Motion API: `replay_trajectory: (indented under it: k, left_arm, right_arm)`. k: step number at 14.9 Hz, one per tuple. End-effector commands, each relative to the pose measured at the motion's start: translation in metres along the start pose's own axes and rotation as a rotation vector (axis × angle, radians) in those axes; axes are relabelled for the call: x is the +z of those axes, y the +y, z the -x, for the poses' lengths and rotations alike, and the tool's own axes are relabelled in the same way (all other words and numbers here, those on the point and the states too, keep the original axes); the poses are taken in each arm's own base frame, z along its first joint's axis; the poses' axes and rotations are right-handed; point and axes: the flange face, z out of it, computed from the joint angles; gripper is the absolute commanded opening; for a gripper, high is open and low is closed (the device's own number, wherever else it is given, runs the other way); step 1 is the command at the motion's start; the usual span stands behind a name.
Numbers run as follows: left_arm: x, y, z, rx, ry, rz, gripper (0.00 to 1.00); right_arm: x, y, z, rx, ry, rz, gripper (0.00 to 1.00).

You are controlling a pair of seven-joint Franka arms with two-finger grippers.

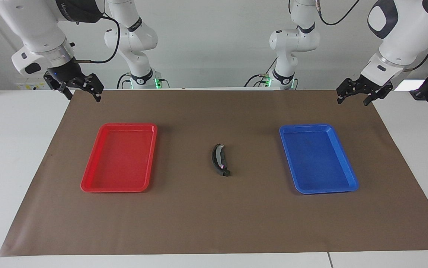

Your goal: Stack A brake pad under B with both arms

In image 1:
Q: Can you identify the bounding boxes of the curved grey brake shoe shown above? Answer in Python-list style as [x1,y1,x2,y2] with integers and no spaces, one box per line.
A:
[211,143,226,172]

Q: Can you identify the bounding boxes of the blue plastic tray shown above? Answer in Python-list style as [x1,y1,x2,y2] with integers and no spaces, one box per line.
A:
[279,124,360,195]

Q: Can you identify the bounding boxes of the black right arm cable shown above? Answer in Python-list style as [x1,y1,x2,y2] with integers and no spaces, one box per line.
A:
[74,15,121,64]

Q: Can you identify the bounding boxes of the black base cable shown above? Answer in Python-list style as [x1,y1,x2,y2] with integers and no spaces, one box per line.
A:
[246,60,274,88]
[116,73,132,89]

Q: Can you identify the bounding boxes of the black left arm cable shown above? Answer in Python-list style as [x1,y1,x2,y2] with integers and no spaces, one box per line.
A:
[317,0,428,72]

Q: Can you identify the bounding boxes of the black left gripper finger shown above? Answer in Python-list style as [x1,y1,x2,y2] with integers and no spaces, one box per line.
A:
[364,83,394,106]
[336,79,352,105]

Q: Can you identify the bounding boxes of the brown table mat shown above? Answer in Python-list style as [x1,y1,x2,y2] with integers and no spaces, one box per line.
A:
[0,89,428,257]

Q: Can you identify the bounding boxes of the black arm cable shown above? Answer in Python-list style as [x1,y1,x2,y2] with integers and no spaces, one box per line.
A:
[317,0,428,72]
[74,15,121,64]

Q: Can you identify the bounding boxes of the red plastic tray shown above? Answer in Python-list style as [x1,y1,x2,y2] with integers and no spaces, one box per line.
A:
[80,123,158,193]

